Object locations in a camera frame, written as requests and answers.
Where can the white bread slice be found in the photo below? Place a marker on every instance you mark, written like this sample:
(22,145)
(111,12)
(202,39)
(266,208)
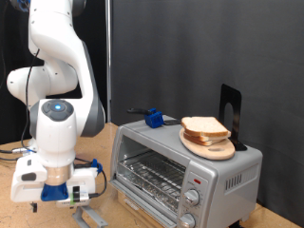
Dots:
(204,125)

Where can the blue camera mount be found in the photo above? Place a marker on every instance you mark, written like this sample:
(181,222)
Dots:
(53,193)

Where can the metal pole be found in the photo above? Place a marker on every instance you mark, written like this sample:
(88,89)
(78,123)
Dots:
(108,63)

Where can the oval wooden plate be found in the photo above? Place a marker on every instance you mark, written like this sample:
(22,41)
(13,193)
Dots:
(196,148)

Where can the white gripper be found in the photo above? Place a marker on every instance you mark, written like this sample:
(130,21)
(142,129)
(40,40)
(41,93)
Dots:
(25,186)

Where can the silver toaster oven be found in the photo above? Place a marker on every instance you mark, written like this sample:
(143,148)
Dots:
(221,190)

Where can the black metal bookend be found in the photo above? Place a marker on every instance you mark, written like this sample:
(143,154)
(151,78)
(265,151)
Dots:
(236,126)

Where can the black backdrop curtain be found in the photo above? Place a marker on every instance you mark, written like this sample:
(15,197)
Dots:
(9,47)

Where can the gray backdrop curtain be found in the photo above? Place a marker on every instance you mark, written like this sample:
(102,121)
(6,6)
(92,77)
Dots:
(253,47)

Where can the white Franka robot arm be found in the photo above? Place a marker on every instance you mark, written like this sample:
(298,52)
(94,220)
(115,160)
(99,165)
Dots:
(63,47)

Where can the silver oven knob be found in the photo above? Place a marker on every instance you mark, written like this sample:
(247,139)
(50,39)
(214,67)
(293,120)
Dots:
(187,220)
(191,197)

